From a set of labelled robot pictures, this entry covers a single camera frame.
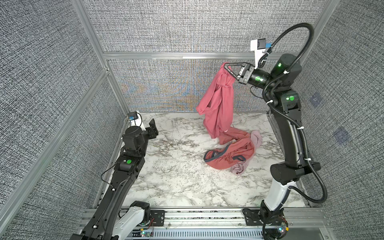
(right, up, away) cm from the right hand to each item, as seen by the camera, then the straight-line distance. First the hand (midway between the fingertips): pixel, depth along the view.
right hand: (224, 65), depth 54 cm
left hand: (-33, -19, +17) cm, 41 cm away
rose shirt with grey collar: (+16, -35, +33) cm, 51 cm away
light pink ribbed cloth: (+16, -47, +32) cm, 59 cm away
